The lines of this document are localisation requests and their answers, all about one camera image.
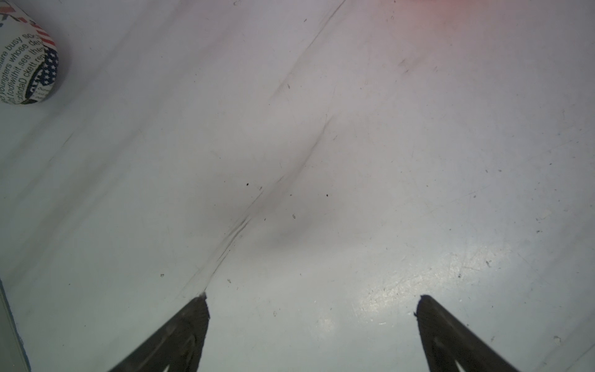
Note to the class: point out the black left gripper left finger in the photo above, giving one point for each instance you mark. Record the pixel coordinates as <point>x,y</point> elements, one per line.
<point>177,345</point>

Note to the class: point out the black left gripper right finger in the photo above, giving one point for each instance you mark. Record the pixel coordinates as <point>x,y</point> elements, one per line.
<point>449,345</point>

